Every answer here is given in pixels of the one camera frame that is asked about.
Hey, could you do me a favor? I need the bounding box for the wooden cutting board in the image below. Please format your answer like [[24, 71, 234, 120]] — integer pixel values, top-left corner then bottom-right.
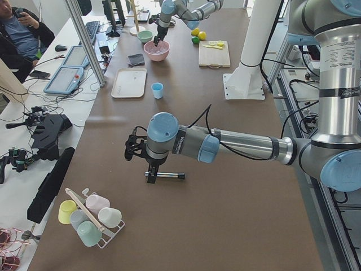
[[199, 41, 230, 68]]

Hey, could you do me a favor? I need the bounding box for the white cup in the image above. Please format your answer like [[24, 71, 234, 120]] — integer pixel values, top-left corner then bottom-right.
[[98, 207, 122, 228]]

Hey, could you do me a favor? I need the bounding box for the aluminium frame post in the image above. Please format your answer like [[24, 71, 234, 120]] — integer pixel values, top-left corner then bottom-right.
[[65, 0, 106, 88]]

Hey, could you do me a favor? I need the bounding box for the mint cup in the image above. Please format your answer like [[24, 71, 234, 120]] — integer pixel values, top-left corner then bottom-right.
[[77, 221, 102, 247]]

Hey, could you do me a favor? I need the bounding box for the black computer mouse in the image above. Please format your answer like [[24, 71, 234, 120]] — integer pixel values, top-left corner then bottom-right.
[[55, 45, 68, 52]]

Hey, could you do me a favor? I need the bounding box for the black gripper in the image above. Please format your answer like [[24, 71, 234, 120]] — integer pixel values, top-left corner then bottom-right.
[[124, 126, 166, 184], [148, 15, 169, 47]]

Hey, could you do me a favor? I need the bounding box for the yellow lemon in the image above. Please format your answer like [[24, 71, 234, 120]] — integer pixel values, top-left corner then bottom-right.
[[197, 31, 207, 41], [191, 28, 200, 37]]

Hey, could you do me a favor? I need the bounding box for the pink bowl with ice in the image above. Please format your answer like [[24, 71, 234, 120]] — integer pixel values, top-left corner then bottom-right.
[[143, 41, 170, 62]]

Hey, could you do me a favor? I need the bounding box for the white camera pillar base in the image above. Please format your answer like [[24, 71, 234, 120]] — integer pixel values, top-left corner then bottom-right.
[[223, 0, 283, 100]]

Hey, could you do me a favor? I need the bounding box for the steel muddler black tip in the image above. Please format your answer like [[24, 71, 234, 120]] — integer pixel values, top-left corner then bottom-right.
[[156, 172, 186, 180]]

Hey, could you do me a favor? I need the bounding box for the grey cup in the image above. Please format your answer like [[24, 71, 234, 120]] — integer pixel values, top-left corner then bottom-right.
[[70, 209, 87, 231]]

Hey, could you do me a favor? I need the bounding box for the cream plastic tray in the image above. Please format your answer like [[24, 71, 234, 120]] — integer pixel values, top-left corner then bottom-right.
[[111, 68, 147, 98]]

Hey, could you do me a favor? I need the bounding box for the black stand bracket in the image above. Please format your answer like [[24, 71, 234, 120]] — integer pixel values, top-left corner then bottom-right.
[[31, 114, 72, 160]]

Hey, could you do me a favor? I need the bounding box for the grey folded cloth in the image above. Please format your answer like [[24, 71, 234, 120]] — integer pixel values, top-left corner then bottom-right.
[[127, 54, 145, 67]]

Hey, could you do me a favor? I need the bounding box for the teach pendant upper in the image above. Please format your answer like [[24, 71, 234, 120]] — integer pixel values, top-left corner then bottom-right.
[[62, 46, 89, 68]]

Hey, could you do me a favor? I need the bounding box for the pink cup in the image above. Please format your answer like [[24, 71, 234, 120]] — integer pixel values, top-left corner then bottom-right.
[[85, 194, 110, 215]]

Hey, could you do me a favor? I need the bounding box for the mint green bowl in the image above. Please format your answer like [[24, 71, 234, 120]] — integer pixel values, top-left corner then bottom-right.
[[137, 30, 153, 43]]

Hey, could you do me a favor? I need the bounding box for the green lime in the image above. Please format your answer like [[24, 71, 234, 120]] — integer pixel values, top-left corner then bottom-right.
[[191, 36, 200, 44]]

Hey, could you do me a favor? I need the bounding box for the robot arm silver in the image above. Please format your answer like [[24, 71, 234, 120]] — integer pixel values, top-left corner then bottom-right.
[[153, 0, 223, 47], [125, 1, 360, 192]]

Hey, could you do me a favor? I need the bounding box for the seated person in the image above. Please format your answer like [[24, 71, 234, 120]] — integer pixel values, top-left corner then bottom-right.
[[1, 1, 55, 83]]

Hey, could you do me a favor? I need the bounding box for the teach pendant lower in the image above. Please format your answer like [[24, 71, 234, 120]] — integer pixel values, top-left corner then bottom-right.
[[44, 66, 84, 94]]

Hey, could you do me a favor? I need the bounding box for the teach pendant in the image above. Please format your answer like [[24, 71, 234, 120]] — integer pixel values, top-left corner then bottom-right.
[[62, 46, 89, 68], [44, 66, 84, 94]]

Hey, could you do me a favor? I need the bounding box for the yellow lemon lower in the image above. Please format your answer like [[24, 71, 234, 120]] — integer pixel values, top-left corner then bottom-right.
[[197, 31, 207, 41]]

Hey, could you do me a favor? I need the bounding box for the yellow cup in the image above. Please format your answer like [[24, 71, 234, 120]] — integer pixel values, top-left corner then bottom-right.
[[58, 200, 77, 225]]

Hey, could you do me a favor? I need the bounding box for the light blue cup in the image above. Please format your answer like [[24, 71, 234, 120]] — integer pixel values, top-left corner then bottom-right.
[[151, 82, 164, 99]]

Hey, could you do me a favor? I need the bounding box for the wooden glass stand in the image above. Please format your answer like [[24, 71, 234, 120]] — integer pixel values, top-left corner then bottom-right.
[[126, 0, 145, 37]]

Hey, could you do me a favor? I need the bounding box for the black phone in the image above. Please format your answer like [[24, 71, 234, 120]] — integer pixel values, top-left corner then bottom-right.
[[29, 70, 51, 79]]

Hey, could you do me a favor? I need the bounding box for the yellow lemon upper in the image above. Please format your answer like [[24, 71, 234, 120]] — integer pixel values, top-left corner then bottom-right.
[[191, 28, 200, 37]]

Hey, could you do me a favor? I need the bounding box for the yellow plastic knife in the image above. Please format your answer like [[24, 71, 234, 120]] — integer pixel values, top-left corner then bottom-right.
[[202, 44, 223, 50]]

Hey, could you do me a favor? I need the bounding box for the black monitor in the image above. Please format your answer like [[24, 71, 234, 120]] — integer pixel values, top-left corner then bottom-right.
[[102, 0, 126, 38]]

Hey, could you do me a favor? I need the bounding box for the white cup rack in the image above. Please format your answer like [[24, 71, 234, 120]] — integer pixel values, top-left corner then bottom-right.
[[65, 188, 126, 248]]

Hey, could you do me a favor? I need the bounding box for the long black bar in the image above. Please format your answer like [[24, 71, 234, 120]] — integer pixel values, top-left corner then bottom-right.
[[27, 147, 75, 224]]

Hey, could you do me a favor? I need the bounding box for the black keyboard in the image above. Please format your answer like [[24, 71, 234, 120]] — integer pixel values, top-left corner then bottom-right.
[[85, 21, 100, 45]]

